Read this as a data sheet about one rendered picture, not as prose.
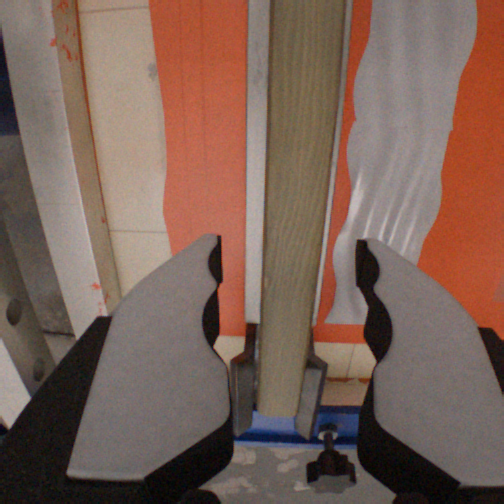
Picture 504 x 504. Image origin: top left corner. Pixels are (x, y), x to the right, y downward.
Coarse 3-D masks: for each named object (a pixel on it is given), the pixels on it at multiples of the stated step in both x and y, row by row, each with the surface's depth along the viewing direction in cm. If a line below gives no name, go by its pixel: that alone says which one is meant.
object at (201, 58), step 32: (160, 0) 22; (192, 0) 22; (224, 0) 22; (480, 0) 21; (160, 32) 23; (192, 32) 23; (224, 32) 23; (352, 32) 23; (480, 32) 22; (160, 64) 25; (192, 64) 24; (224, 64) 24; (352, 64) 24; (480, 64) 23; (192, 96) 26; (224, 96) 26; (352, 96) 25; (480, 96) 24; (480, 128) 25
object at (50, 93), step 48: (0, 0) 19; (48, 0) 19; (48, 48) 21; (48, 96) 23; (48, 144) 24; (48, 192) 26; (96, 192) 29; (48, 240) 28; (96, 240) 29; (96, 288) 30; (336, 384) 38
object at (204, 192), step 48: (192, 144) 27; (240, 144) 27; (480, 144) 26; (192, 192) 29; (240, 192) 29; (336, 192) 29; (480, 192) 28; (192, 240) 32; (240, 240) 31; (432, 240) 30; (480, 240) 30; (240, 288) 34; (480, 288) 32; (336, 336) 36
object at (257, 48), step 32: (256, 0) 19; (352, 0) 19; (256, 32) 20; (256, 64) 21; (256, 96) 22; (256, 128) 23; (256, 160) 24; (256, 192) 25; (256, 224) 26; (256, 256) 27; (256, 288) 29; (320, 288) 28; (256, 320) 30
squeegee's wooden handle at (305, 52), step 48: (288, 0) 13; (336, 0) 13; (288, 48) 14; (336, 48) 14; (288, 96) 15; (336, 96) 16; (288, 144) 16; (288, 192) 18; (288, 240) 19; (288, 288) 20; (288, 336) 22; (288, 384) 25
